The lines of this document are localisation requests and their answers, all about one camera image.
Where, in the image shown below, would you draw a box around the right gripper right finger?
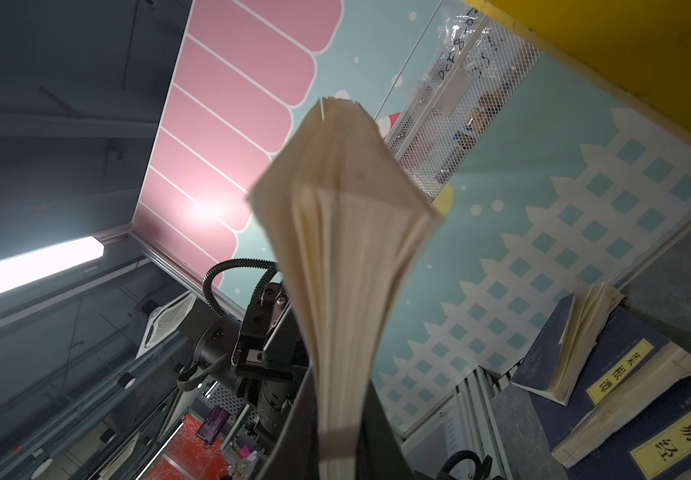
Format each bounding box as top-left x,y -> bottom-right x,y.
355,383 -> 413,480

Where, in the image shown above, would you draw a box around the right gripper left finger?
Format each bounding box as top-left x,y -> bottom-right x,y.
259,369 -> 320,480

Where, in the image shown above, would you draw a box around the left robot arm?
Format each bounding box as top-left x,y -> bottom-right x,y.
134,282 -> 309,449

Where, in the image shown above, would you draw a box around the navy book leftmost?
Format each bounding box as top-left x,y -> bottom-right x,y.
511,282 -> 625,406

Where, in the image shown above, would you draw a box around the navy book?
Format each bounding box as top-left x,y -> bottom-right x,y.
249,97 -> 443,479
511,282 -> 625,406
528,307 -> 691,469

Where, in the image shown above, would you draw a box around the clear plastic bag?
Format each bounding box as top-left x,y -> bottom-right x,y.
427,7 -> 503,116

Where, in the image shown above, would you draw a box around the yellow pink blue bookshelf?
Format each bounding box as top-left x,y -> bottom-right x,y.
471,1 -> 691,145

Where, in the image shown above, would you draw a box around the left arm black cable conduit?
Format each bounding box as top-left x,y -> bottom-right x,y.
176,257 -> 281,392

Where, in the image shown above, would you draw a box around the white wire wall basket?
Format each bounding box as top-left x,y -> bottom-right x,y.
387,19 -> 541,198

